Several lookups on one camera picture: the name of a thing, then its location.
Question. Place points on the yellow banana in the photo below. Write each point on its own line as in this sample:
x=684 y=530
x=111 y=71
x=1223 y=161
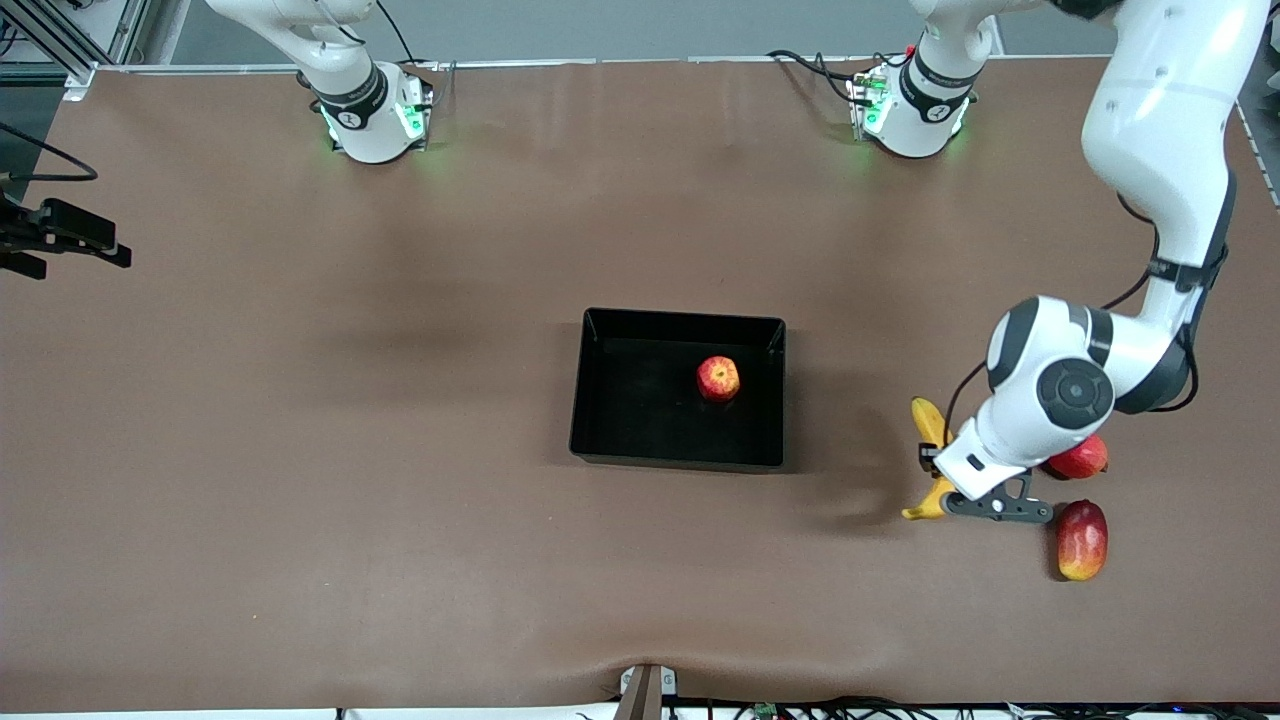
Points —
x=928 y=418

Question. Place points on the small red yellow apple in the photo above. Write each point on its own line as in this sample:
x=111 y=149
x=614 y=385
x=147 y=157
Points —
x=718 y=380

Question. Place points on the black plastic box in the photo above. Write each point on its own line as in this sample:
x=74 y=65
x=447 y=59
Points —
x=640 y=420

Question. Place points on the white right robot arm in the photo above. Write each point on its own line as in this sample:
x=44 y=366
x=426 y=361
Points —
x=360 y=110

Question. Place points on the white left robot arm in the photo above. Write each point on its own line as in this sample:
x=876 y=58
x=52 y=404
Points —
x=1160 y=110

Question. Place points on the large red round fruit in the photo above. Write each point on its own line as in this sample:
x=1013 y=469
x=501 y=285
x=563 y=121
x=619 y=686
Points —
x=1085 y=458

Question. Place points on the red yellow mango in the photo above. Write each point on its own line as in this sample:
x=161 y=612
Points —
x=1082 y=540

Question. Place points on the small green circuit board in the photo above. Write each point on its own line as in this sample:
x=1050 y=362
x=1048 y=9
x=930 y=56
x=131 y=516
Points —
x=766 y=711

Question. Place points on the grey metal table clamp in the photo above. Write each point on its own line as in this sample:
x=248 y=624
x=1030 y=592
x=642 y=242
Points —
x=645 y=695

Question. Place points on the brown table cover mat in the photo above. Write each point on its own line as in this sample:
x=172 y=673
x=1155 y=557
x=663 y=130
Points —
x=400 y=450

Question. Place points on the aluminium profile frame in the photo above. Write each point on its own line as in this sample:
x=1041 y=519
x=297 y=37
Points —
x=125 y=30

